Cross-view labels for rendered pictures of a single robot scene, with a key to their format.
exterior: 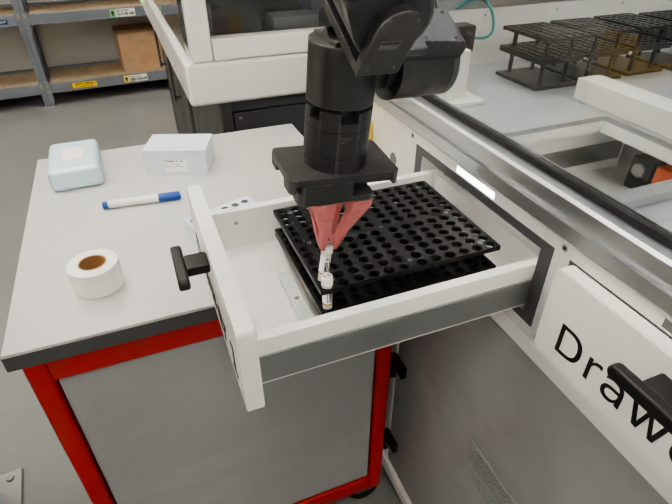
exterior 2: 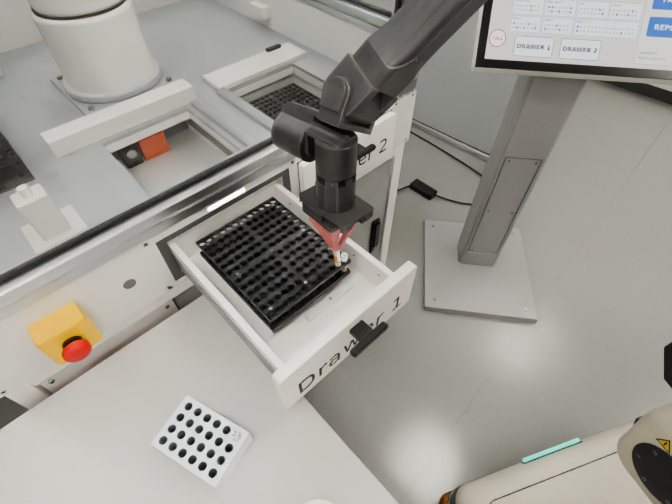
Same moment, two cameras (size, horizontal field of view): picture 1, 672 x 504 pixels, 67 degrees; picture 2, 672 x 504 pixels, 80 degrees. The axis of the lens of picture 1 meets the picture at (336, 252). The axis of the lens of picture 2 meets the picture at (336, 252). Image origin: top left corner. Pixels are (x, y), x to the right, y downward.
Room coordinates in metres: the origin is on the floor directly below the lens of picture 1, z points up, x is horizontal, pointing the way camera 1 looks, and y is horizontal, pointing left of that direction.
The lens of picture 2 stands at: (0.58, 0.41, 1.45)
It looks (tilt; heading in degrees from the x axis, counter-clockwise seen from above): 51 degrees down; 249
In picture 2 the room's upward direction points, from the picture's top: straight up
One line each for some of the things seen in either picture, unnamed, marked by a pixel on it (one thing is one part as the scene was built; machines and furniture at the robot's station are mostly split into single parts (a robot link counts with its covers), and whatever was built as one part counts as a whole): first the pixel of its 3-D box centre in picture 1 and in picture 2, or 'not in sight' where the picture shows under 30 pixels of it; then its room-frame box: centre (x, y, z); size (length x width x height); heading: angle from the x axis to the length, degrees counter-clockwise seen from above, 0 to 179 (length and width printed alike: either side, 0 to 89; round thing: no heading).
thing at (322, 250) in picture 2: (379, 248); (273, 261); (0.52, -0.05, 0.87); 0.22 x 0.18 x 0.06; 112
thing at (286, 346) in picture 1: (385, 249); (271, 260); (0.53, -0.06, 0.86); 0.40 x 0.26 x 0.06; 112
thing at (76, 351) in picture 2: not in sight; (76, 348); (0.85, 0.00, 0.88); 0.04 x 0.03 x 0.04; 22
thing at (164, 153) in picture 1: (180, 153); not in sight; (0.99, 0.33, 0.79); 0.13 x 0.09 x 0.05; 92
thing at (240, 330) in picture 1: (220, 282); (350, 332); (0.45, 0.13, 0.87); 0.29 x 0.02 x 0.11; 22
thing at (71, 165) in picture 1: (75, 163); not in sight; (0.95, 0.53, 0.78); 0.15 x 0.10 x 0.04; 23
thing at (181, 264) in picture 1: (191, 265); (363, 333); (0.44, 0.16, 0.91); 0.07 x 0.04 x 0.01; 22
